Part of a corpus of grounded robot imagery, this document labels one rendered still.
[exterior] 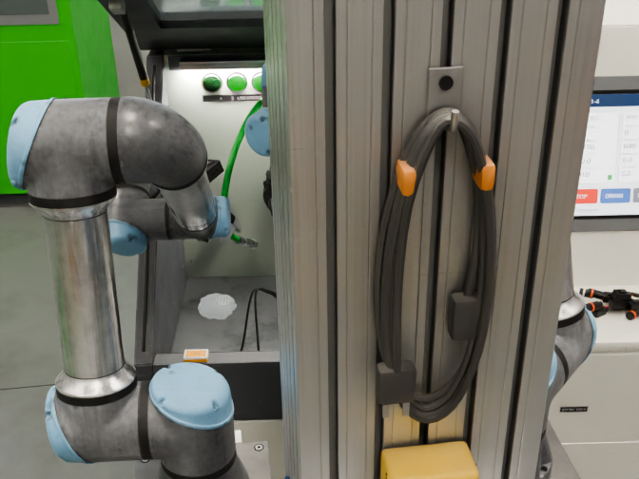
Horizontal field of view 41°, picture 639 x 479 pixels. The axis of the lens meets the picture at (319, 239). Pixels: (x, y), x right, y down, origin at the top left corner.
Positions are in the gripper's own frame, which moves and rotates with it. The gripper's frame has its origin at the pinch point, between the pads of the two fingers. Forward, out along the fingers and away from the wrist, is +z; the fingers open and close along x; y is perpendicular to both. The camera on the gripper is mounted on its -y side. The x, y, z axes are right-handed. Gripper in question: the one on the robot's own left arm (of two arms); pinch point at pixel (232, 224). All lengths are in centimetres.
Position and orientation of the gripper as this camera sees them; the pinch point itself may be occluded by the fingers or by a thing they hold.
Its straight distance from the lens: 180.0
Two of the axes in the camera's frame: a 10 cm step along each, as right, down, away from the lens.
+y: -2.8, 9.3, -2.6
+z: 5.4, 3.7, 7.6
